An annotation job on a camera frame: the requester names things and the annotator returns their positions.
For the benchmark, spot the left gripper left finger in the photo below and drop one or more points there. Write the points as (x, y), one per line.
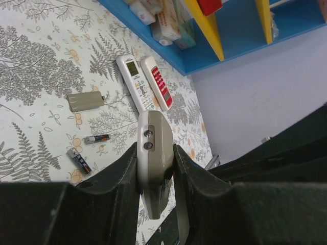
(100, 210)

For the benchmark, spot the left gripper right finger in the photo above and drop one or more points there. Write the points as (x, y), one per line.
(287, 208)

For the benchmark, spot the aaa battery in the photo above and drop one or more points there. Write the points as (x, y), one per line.
(79, 160)
(96, 139)

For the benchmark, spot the grey remote control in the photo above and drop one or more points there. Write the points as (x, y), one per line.
(154, 161)

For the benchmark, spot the red white remote control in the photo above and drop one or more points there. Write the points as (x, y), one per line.
(157, 83)

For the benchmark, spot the white remote with screen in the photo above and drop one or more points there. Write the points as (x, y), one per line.
(136, 83)

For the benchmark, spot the black base bar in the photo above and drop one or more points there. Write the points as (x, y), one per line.
(167, 233)

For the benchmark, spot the floral table mat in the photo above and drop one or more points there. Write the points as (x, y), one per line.
(50, 49)

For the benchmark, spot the grey battery cover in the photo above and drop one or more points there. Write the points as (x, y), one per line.
(85, 101)

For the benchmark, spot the white pack right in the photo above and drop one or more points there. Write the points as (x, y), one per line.
(186, 26)

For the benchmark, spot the blue shelf unit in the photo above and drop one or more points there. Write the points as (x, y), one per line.
(238, 28)

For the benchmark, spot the yellow white pack middle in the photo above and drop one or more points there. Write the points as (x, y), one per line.
(166, 28)

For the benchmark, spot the yellow soap pack left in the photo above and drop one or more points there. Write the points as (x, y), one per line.
(142, 13)

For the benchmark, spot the red box on shelf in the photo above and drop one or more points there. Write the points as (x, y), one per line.
(208, 7)

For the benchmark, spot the aluminium rail frame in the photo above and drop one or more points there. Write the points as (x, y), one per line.
(214, 162)

